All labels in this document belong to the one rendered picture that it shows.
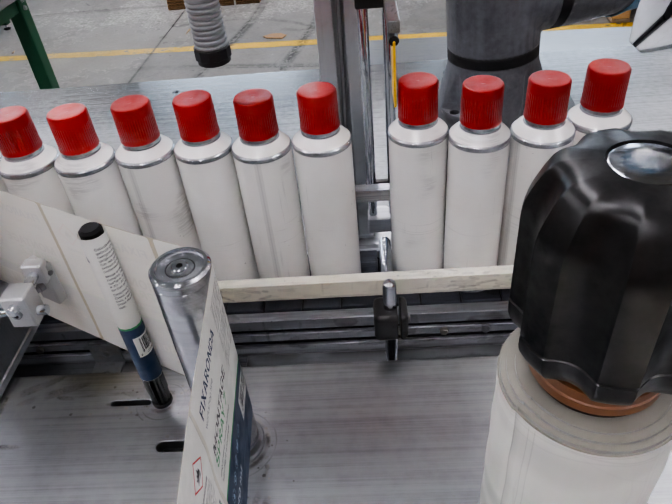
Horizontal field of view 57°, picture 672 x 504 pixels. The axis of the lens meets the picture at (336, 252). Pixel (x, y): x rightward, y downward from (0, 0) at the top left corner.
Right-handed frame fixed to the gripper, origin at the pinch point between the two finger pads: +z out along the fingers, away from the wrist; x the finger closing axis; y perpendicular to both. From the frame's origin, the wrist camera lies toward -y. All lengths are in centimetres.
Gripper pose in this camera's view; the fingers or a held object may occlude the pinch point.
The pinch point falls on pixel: (654, 34)
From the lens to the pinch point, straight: 44.3
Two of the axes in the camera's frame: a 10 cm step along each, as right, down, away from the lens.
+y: -5.7, -0.3, -8.2
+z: -6.5, 6.3, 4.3
